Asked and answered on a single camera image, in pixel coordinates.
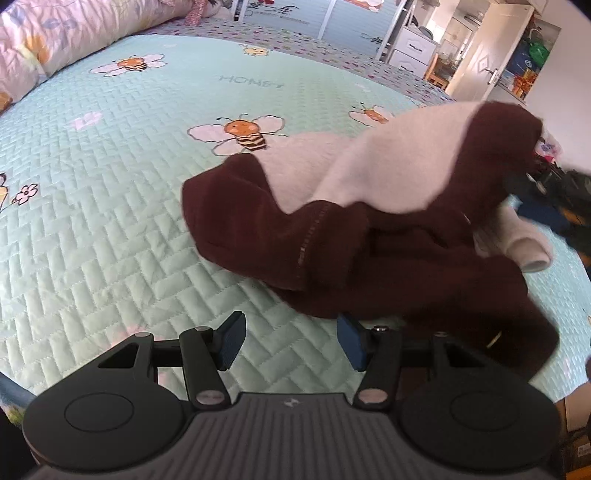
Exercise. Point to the blue sliding-door wardrobe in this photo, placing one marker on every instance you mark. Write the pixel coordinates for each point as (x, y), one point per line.
(362, 26)

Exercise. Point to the floral rolled quilt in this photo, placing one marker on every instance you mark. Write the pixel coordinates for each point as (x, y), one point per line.
(39, 38)

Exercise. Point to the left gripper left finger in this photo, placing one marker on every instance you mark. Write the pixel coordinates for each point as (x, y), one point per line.
(204, 353)

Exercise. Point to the pink crumpled garment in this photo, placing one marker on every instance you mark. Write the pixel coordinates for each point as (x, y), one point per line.
(201, 9)

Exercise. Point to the white room door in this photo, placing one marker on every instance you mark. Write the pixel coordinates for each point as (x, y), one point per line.
(490, 51)

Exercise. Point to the teal bee-pattern bedspread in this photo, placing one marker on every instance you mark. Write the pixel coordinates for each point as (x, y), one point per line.
(93, 244)

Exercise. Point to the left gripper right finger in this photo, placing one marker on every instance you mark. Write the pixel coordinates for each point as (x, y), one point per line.
(376, 352)

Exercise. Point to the white drawer cabinet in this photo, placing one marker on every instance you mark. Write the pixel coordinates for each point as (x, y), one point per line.
(413, 52)

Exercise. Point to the grey and maroon sweatshirt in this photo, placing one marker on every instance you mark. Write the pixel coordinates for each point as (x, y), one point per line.
(325, 259)

